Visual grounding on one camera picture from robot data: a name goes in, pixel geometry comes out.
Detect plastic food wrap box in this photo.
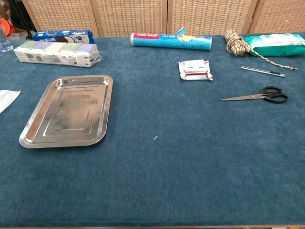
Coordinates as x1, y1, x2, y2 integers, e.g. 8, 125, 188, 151
130, 27, 213, 52

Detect blue cookie box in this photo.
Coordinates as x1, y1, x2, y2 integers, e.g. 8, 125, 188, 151
32, 29, 95, 44

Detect braided rope bundle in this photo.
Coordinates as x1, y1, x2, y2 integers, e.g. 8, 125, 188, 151
224, 29, 298, 72

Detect clear plastic water bottle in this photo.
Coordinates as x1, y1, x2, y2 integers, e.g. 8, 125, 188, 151
0, 23, 14, 53

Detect white paper sheet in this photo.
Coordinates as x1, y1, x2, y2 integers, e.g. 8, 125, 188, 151
0, 90, 21, 114

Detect green wet wipes pack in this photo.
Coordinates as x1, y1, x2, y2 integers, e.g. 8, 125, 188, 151
244, 33, 305, 57

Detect stainless steel tray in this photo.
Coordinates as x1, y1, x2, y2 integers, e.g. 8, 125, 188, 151
19, 74, 114, 149

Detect white red small packet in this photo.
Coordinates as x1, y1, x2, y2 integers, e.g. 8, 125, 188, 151
177, 59, 214, 82

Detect silver pen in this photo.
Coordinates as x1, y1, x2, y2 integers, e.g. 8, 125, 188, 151
241, 66, 286, 78

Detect black handled scissors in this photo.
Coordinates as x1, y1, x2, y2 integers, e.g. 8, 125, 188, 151
221, 86, 289, 104

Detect pastel tissue multipack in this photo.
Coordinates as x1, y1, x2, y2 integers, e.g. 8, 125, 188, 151
13, 40, 102, 68

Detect blue table cloth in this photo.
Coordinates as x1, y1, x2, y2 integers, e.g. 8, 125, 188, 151
0, 33, 305, 227

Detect orange round object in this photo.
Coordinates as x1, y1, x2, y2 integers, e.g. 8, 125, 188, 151
0, 18, 15, 36

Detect black tripod stand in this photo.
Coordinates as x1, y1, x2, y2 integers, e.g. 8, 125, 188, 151
14, 0, 33, 40

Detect woven wooden folding screen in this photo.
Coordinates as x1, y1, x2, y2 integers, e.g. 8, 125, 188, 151
21, 0, 305, 38

